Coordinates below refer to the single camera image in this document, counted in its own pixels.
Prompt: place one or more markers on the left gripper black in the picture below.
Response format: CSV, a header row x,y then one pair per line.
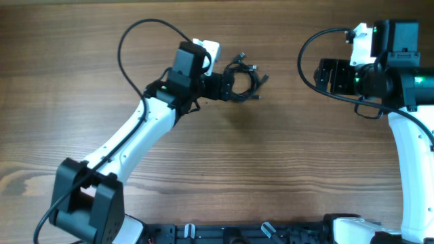
x,y
226,86

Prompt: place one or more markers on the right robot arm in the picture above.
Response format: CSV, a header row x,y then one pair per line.
x,y
416,172

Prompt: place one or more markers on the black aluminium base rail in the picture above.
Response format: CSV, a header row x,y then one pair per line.
x,y
265,233

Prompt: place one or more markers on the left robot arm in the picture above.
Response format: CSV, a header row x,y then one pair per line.
x,y
88,199

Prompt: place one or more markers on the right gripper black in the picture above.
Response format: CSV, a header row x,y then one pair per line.
x,y
323,74

